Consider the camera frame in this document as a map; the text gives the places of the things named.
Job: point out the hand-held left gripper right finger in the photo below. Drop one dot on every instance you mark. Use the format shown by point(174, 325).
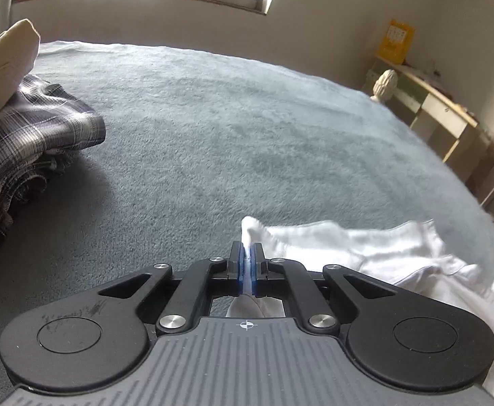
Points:
point(253, 270)

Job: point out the khaki garment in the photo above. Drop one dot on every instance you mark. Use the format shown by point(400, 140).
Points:
point(6, 67)

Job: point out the dark plaid shirt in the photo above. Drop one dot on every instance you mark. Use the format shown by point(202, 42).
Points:
point(23, 143)

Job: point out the carved bedpost finial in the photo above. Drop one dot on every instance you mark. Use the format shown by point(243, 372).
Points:
point(384, 84)

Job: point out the yellow box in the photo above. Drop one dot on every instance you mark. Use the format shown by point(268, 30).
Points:
point(394, 42)

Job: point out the white button-up shirt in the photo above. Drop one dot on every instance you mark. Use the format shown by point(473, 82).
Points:
point(356, 245)

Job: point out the cream wooden desk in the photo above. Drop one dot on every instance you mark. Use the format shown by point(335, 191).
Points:
point(437, 101)

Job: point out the grey bed blanket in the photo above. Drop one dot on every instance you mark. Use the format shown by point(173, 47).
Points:
point(230, 114)

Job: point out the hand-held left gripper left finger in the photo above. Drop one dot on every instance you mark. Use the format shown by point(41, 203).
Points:
point(240, 270)

